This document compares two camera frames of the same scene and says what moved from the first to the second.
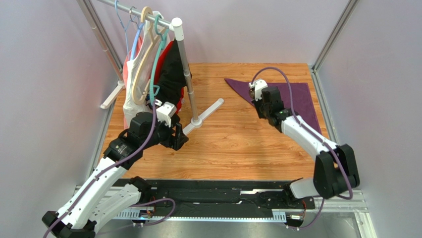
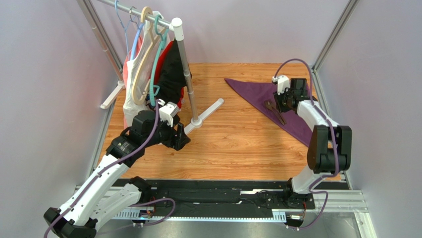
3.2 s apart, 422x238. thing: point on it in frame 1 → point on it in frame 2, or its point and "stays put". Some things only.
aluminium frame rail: x=352 y=208 stays put
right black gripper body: x=258 y=103 → x=285 y=100
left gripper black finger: x=180 y=138 stays put
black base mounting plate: x=224 y=196 stays put
